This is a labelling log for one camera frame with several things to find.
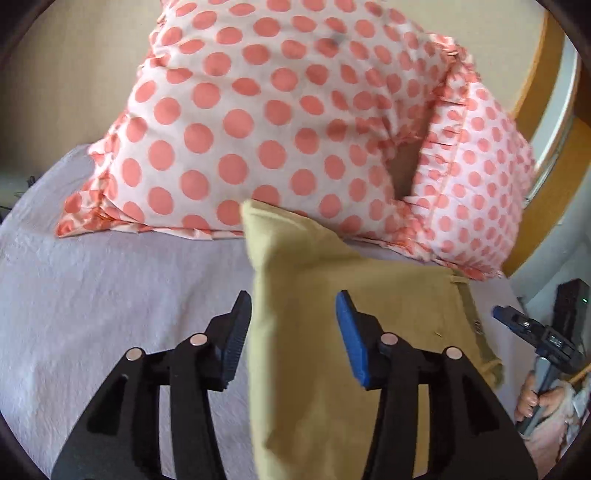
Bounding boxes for person's right hand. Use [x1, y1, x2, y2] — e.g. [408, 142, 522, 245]
[514, 373, 571, 423]

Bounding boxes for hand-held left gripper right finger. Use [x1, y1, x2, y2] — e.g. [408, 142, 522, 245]
[335, 291, 539, 480]

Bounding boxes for wooden headboard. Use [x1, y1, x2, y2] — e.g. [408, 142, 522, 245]
[501, 9, 591, 278]

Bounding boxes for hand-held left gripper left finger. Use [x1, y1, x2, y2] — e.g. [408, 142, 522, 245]
[51, 291, 253, 480]

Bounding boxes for large polka dot pillow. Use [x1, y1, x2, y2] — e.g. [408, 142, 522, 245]
[55, 0, 481, 241]

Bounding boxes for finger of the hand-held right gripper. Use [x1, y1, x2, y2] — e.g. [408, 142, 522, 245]
[492, 305, 548, 352]

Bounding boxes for khaki pants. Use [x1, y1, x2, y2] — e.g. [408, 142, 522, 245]
[241, 199, 505, 480]

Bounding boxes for small polka dot pillow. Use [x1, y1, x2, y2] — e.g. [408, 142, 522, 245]
[351, 85, 537, 282]

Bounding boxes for light grey bed sheet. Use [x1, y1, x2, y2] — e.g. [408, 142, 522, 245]
[0, 144, 529, 480]

